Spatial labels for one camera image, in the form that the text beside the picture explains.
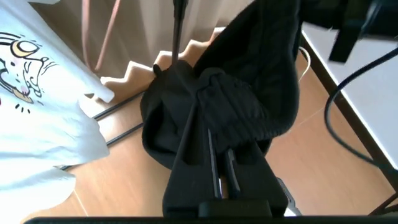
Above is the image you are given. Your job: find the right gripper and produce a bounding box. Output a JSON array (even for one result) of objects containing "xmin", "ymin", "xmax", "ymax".
[{"xmin": 328, "ymin": 0, "xmax": 398, "ymax": 63}]

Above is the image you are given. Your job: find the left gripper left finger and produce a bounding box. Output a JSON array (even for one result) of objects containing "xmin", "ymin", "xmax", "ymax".
[{"xmin": 162, "ymin": 104, "xmax": 220, "ymax": 218}]

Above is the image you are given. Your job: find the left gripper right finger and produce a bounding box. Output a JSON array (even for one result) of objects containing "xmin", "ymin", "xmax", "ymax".
[{"xmin": 222, "ymin": 141, "xmax": 289, "ymax": 218}]

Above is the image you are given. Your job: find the black garment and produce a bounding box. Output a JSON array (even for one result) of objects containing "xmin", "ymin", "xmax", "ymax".
[{"xmin": 139, "ymin": 0, "xmax": 302, "ymax": 170}]

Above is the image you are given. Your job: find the white printed t-shirt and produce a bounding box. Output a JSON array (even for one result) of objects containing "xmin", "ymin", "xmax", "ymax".
[{"xmin": 0, "ymin": 0, "xmax": 115, "ymax": 223}]

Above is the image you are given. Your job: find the pink clothes hanger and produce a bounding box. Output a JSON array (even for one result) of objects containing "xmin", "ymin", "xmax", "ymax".
[{"xmin": 81, "ymin": 0, "xmax": 122, "ymax": 72}]

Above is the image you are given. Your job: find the black clothes rack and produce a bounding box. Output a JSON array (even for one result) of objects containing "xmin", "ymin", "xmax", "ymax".
[{"xmin": 58, "ymin": 0, "xmax": 190, "ymax": 171}]

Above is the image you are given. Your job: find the beige curtain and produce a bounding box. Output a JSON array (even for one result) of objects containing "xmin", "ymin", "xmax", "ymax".
[{"xmin": 30, "ymin": 0, "xmax": 256, "ymax": 78}]

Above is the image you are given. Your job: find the black cable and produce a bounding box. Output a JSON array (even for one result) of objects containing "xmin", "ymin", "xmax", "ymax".
[{"xmin": 323, "ymin": 46, "xmax": 398, "ymax": 170}]

